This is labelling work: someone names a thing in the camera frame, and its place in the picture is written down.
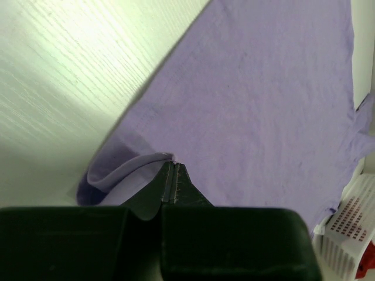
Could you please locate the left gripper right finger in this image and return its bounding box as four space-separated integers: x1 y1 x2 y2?
161 163 322 280

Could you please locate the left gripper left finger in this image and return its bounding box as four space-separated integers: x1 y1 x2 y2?
1 162 175 280

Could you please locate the lavender t shirt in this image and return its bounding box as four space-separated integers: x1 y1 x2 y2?
77 1 374 229

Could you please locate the white plastic laundry basket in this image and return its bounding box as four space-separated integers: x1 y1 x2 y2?
314 173 374 280

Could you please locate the red t shirt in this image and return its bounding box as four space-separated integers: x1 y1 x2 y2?
356 242 375 279

